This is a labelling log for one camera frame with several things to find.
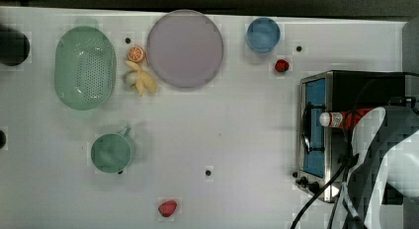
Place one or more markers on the red ketchup bottle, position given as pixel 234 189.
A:
pixel 343 120

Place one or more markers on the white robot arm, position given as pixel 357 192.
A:
pixel 385 141

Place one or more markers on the black toaster oven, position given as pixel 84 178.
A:
pixel 325 153

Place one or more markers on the lilac round plate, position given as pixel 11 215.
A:
pixel 185 49

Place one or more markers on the peeled banana toy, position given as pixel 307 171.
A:
pixel 139 79

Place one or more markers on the small red tomato toy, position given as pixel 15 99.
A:
pixel 282 65

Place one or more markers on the blue small bowl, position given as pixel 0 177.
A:
pixel 263 34

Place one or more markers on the orange slice toy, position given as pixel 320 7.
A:
pixel 136 54

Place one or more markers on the green mug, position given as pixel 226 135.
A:
pixel 111 153

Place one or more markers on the red strawberry toy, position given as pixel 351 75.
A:
pixel 167 208

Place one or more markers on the green perforated colander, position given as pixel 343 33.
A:
pixel 85 66

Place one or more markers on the black round pot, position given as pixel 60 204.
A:
pixel 14 46

